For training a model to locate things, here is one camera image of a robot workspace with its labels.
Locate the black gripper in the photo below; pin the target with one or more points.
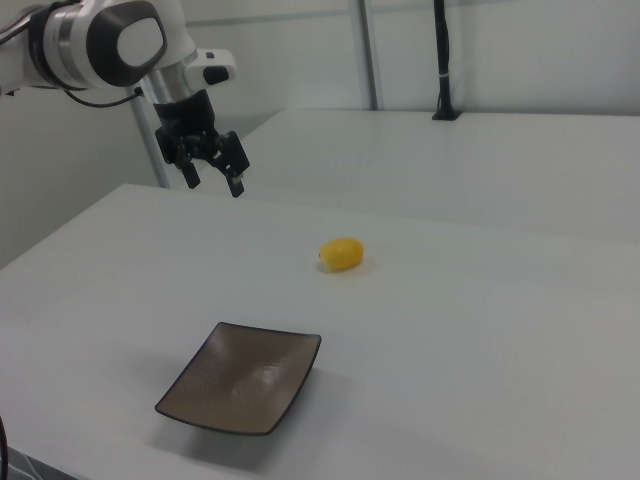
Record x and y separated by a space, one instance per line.
185 116

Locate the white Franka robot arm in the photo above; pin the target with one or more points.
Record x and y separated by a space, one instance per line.
75 40

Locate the brown square ceramic plate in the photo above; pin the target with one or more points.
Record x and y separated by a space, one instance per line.
240 380

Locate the white adjacent table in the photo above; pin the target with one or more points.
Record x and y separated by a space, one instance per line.
450 160

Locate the black pole with base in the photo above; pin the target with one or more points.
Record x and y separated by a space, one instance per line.
442 55

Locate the white frame post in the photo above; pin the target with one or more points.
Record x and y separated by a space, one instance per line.
150 150

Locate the grey metal frame post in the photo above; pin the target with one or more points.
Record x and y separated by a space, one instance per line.
369 55

